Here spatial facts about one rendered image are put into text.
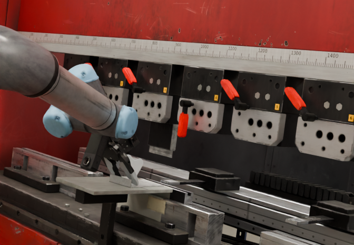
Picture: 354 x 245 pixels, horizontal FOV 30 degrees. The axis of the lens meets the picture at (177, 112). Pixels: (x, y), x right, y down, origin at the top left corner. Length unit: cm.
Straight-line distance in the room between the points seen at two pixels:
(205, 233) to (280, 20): 57
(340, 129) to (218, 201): 70
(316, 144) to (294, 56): 21
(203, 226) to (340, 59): 58
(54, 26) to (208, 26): 76
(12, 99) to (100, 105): 119
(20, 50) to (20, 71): 4
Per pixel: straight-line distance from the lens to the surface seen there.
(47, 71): 123
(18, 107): 259
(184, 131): 172
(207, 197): 207
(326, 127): 146
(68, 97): 132
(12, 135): 259
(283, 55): 155
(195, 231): 175
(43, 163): 235
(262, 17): 161
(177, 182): 193
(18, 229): 226
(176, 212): 180
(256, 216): 194
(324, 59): 148
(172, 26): 184
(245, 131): 160
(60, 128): 156
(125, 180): 178
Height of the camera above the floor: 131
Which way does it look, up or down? 3 degrees down
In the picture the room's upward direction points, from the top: 7 degrees clockwise
